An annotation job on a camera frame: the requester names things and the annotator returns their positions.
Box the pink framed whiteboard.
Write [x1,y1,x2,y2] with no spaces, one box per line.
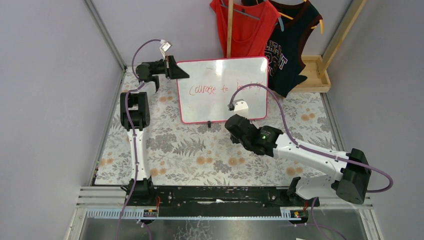
[176,56,268,124]

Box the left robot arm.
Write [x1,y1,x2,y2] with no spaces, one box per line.
[120,55,190,199]

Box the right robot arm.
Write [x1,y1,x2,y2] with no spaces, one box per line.
[224,114,371,205]

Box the floral table mat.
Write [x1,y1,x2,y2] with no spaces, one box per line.
[94,66,347,187]

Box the dark navy jersey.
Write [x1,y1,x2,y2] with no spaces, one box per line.
[241,0,324,99]

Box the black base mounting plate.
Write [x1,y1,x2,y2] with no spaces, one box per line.
[128,186,320,218]

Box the wooden clothes rack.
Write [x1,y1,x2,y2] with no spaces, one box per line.
[226,0,368,94]

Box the red tank top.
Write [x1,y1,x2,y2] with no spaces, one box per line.
[209,0,281,58]

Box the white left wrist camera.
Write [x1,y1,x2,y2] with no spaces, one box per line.
[159,39,172,58]

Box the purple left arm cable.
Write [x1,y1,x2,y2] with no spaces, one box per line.
[115,39,162,240]

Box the white slotted cable duct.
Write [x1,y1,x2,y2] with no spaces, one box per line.
[85,207,302,222]

